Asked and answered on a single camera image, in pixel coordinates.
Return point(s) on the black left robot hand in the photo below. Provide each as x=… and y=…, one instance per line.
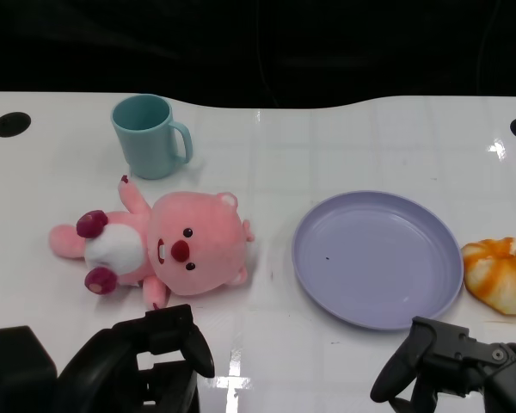
x=112, y=370

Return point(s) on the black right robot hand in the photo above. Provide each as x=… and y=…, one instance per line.
x=456, y=361

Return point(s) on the pink plush beaver doll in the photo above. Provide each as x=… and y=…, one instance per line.
x=198, y=249

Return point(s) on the lavender plastic plate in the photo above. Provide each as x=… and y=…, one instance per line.
x=370, y=258

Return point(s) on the orange striped bread toy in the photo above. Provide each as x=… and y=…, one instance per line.
x=499, y=275

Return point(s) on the teal plastic mug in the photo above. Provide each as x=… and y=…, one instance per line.
x=146, y=150

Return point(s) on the black backdrop curtain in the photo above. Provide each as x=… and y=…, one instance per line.
x=155, y=43

